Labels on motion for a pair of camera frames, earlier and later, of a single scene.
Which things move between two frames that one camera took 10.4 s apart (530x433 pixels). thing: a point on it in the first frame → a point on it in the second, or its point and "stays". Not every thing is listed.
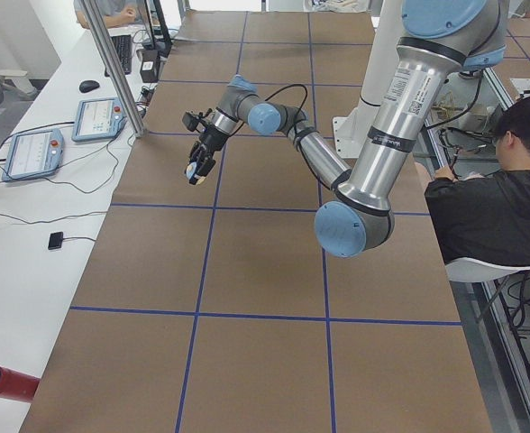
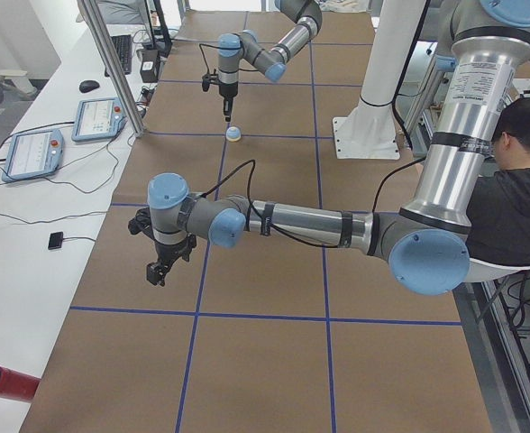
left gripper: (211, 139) → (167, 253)
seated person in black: (505, 214) stays
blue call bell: (190, 171) → (233, 133)
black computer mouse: (87, 86) stays
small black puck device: (56, 240) stays
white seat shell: (468, 270) stays
